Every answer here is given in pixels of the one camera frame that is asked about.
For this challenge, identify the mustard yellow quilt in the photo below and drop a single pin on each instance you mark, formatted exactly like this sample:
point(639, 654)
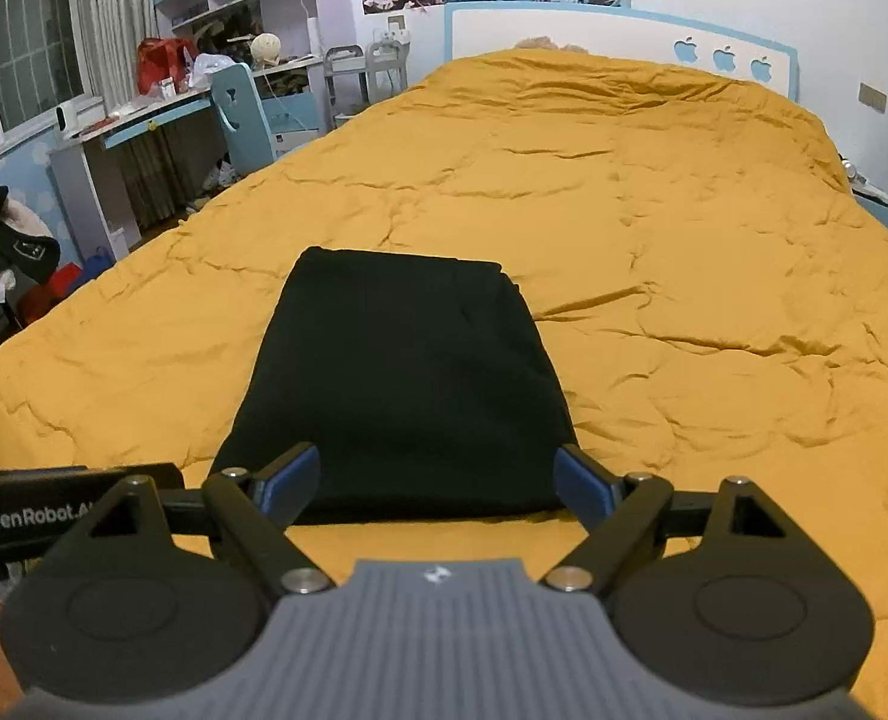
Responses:
point(711, 295)

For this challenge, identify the blue desk chair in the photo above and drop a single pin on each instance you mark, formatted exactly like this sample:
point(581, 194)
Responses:
point(258, 126)

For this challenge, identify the white blue bed headboard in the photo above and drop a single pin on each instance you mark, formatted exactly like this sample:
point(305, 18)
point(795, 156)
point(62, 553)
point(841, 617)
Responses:
point(623, 33)

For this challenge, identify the wall light switch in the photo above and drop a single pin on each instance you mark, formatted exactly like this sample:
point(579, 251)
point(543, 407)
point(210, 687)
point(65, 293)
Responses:
point(873, 98)

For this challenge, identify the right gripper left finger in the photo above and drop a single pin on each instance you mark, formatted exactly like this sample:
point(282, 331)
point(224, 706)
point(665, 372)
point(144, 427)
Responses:
point(248, 513)

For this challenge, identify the red bag on desk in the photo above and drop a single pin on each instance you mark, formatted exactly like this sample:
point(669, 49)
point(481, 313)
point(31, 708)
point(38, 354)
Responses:
point(158, 58)

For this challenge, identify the white blue desk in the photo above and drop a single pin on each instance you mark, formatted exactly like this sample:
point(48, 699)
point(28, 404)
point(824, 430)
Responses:
point(119, 180)

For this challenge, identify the black long sleeve shirt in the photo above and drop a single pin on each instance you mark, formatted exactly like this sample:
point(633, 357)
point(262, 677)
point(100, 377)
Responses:
point(423, 383)

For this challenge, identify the blue nightstand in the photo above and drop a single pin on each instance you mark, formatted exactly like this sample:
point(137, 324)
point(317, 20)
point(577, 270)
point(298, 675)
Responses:
point(866, 194)

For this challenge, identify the grey rolling cart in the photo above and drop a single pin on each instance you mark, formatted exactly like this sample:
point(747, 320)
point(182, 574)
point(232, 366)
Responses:
point(379, 70)

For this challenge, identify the round white lamp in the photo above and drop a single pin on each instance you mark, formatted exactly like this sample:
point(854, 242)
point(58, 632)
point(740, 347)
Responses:
point(265, 50)

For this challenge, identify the window with curtain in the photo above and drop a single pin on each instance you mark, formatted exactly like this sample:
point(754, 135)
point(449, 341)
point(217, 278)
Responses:
point(56, 51)

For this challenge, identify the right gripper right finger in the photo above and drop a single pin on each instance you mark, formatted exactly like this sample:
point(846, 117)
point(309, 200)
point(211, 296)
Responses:
point(620, 515)

